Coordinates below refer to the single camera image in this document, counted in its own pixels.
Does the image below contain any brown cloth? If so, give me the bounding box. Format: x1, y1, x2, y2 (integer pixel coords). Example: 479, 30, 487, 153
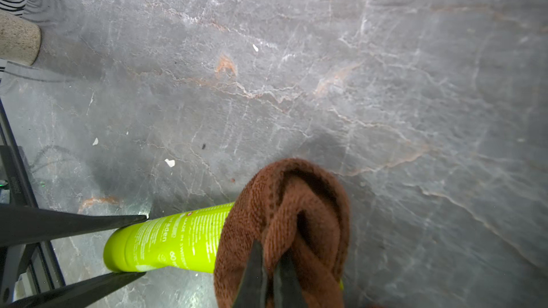
213, 158, 350, 307

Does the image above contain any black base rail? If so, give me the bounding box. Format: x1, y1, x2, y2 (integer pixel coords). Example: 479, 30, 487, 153
1, 108, 66, 307

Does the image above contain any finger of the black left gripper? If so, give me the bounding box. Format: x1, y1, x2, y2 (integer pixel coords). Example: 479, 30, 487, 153
1, 204, 147, 247
8, 272, 145, 308

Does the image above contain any beige sponge roll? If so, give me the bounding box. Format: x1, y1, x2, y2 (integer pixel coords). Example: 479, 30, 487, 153
0, 11, 41, 66

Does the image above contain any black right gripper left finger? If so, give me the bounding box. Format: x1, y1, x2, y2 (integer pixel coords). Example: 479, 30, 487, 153
232, 240, 268, 308

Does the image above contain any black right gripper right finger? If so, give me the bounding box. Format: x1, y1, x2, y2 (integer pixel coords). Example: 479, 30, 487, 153
273, 251, 308, 308

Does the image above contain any green toothpaste tube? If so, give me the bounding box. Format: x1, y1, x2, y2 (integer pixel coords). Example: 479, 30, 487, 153
103, 202, 233, 273

